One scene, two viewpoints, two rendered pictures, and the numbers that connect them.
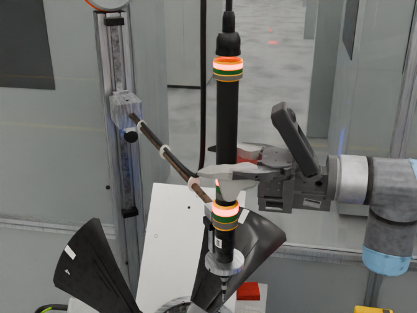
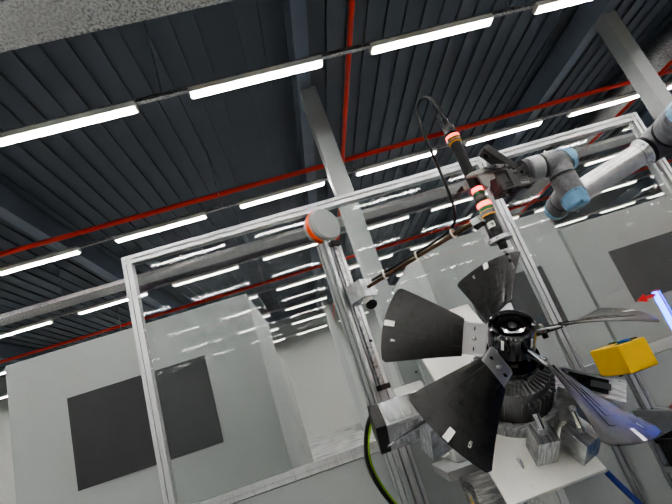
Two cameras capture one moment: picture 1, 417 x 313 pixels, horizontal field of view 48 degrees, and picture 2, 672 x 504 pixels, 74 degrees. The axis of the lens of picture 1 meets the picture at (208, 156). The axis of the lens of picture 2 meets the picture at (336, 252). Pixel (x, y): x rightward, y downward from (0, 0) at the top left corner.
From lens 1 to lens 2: 1.18 m
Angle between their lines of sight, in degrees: 46
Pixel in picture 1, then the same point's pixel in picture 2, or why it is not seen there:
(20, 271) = not seen: outside the picture
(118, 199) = (371, 376)
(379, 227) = (562, 178)
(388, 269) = (581, 195)
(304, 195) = (519, 179)
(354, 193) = (540, 163)
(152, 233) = not seen: hidden behind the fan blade
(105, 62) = (335, 269)
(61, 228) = (313, 469)
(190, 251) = not seen: hidden behind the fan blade
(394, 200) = (558, 160)
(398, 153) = (538, 282)
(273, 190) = (504, 180)
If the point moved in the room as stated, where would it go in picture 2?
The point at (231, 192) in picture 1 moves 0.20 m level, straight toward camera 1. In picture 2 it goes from (486, 181) to (522, 140)
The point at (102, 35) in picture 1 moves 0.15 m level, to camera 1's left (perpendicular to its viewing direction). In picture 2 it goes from (329, 253) to (294, 261)
